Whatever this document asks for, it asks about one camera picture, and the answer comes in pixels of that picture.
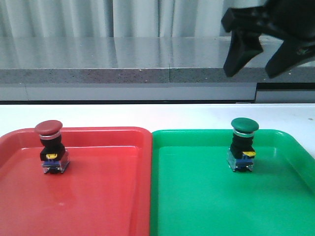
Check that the green mushroom push button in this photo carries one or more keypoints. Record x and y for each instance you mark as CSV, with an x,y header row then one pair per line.
x,y
241,154

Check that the green plastic tray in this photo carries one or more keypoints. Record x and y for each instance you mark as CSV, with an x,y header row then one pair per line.
x,y
195,193

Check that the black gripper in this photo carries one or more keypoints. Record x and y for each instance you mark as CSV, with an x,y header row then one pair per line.
x,y
292,21

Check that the red plastic tray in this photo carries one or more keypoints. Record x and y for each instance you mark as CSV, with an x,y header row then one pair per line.
x,y
105,190

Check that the grey stone counter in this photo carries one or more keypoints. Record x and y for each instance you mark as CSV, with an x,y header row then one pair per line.
x,y
96,70

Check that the white pleated curtain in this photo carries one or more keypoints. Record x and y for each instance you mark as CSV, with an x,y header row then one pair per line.
x,y
115,18

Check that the red mushroom push button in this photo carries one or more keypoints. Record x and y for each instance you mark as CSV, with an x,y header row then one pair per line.
x,y
54,156

